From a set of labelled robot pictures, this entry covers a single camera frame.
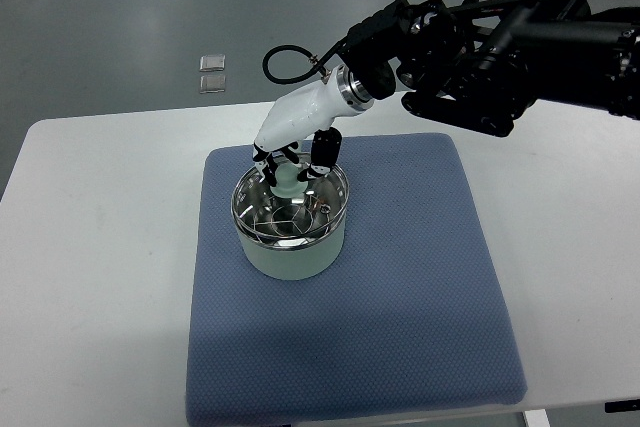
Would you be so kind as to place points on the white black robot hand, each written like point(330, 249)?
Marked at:
point(309, 110)

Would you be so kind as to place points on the glass lid with green knob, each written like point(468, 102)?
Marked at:
point(291, 215)

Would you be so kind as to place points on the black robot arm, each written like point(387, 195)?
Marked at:
point(477, 66)

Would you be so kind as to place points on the pale green pot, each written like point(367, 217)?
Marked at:
point(291, 265)

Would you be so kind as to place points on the upper floor plate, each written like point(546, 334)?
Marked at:
point(212, 63)

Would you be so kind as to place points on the blue quilted mat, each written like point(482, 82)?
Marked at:
point(409, 317)

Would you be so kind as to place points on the black table bracket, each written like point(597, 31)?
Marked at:
point(623, 406)

